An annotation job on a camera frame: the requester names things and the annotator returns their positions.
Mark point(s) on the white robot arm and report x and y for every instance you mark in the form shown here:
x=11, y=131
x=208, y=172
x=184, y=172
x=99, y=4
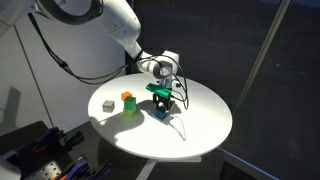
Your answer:
x=119, y=21

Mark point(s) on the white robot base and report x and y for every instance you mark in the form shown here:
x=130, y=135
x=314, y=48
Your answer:
x=9, y=171

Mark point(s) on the yellow-green block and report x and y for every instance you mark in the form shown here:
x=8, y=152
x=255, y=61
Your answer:
x=129, y=112

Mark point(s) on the black perforated breadboard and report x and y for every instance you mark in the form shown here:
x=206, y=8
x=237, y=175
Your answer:
x=17, y=148

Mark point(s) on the blue block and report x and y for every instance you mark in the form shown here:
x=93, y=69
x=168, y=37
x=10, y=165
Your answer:
x=160, y=113

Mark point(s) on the purple red spring clamp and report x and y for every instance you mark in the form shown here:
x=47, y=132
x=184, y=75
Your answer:
x=55, y=139

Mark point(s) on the green block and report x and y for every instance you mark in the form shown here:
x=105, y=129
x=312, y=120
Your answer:
x=130, y=103

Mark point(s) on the orange block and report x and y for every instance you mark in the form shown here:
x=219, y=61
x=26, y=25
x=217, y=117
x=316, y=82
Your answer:
x=126, y=94

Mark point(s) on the grey block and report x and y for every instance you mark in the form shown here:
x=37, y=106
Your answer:
x=108, y=106

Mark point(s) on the purple orange spring clamp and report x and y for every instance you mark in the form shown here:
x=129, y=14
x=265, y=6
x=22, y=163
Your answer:
x=80, y=170

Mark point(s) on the round white table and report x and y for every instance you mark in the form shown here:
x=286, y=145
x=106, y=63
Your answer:
x=186, y=131

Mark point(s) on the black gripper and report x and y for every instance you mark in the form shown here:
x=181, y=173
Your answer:
x=166, y=102

